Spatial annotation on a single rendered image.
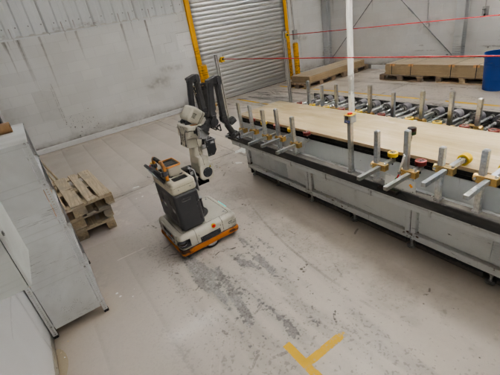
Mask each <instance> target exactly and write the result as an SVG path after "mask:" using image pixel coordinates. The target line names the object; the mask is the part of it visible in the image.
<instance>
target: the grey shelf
mask: <svg viewBox="0 0 500 375"><path fill-rule="evenodd" d="M11 128H12V130H13V132H10V133H7V134H3V135H0V202H1V204H2V205H3V207H4V209H5V210H6V212H7V214H8V216H9V218H10V219H11V221H12V223H13V224H14V226H15V228H16V230H17V231H18V233H19V235H20V237H21V238H22V240H23V242H24V244H25V245H26V247H27V249H28V252H29V260H30V267H31V281H32V286H31V287H29V286H28V289H26V290H25V292H26V293H27V295H28V297H29V299H30V300H31V302H32V303H33V305H34V306H35V308H36V310H37V312H38V313H39V314H40V316H41V318H42V320H43V321H44V322H45V324H46V326H47V327H48V329H49V330H50V332H51V334H52V336H53V338H54V339H57V338H58V337H60V335H59V333H58V332H57V331H56V330H55V329H54V328H56V329H58V328H60V327H61V326H63V325H65V324H67V323H69V322H71V321H73V320H74V319H76V318H79V317H80V316H82V315H85V314H86V313H88V312H90V311H92V310H94V309H96V308H98V307H100V304H101V306H102V308H103V310H104V312H107V311H108V310H109V308H108V306H107V305H106V302H105V301H104V298H103V296H102V295H101V293H100V290H99V287H98V285H97V282H96V280H95V277H94V274H93V272H92V268H91V267H90V261H89V259H88V258H87V256H86V253H85V252H84V249H83V247H82V245H81V243H80V241H79V239H78V237H77V235H76V233H75V231H74V228H73V226H72V224H71V222H70V220H69V218H68V216H67V214H66V212H65V209H64V207H63V205H62V203H61V201H60V199H59V197H58V195H57V193H56V191H55V189H54V186H53V185H52V183H51V180H50V179H49V177H48V174H47V173H46V171H45V168H44V166H43V164H42V162H41V160H40V158H39V156H38V154H37V152H36V149H35V147H34V145H33V143H32V141H31V139H30V137H29V135H28V133H27V130H26V129H25V126H24V124H23V123H21V124H16V125H12V126H11ZM31 146H32V147H31ZM32 148H33V149H32ZM35 154H36V155H35ZM46 189H47V190H46ZM50 189H51V190H52V189H53V190H52V192H51V190H50ZM43 190H44V191H45V193H46V195H47V197H48V199H49V201H50V203H51V205H50V203H49V201H48V199H47V197H46V195H45V193H44V191H43ZM49 194H50V195H49ZM51 206H52V207H51ZM54 206H55V207H54ZM52 208H53V209H54V211H53V209H52ZM54 212H55V213H54ZM63 212H64V213H63ZM55 214H56V215H57V216H56V215H55ZM81 249H82V250H81Z"/></svg>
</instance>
